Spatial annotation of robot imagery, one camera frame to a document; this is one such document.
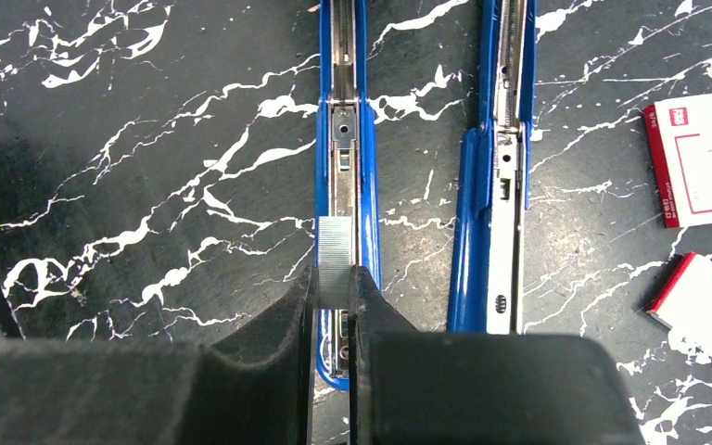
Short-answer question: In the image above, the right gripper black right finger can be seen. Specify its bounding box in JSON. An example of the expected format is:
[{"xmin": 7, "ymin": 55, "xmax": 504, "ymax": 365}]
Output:
[{"xmin": 348, "ymin": 266, "xmax": 643, "ymax": 444}]

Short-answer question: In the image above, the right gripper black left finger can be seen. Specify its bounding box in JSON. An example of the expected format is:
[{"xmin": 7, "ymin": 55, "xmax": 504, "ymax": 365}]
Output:
[{"xmin": 0, "ymin": 268, "xmax": 316, "ymax": 444}]

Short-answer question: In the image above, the blue stapler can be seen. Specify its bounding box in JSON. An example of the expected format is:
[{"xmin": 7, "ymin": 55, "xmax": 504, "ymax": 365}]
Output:
[
  {"xmin": 447, "ymin": 0, "xmax": 537, "ymax": 334},
  {"xmin": 314, "ymin": 1, "xmax": 381, "ymax": 391}
]

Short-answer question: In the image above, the small white staple strip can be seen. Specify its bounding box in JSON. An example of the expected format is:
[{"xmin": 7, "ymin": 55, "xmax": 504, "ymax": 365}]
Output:
[{"xmin": 317, "ymin": 216, "xmax": 355, "ymax": 310}]

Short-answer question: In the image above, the staple box tray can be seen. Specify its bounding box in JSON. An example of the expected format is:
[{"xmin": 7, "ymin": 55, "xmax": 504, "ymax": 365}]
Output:
[{"xmin": 646, "ymin": 252, "xmax": 712, "ymax": 359}]

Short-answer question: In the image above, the red white staple box sleeve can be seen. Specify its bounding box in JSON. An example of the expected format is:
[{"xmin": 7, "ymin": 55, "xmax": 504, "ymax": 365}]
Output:
[{"xmin": 642, "ymin": 94, "xmax": 712, "ymax": 229}]

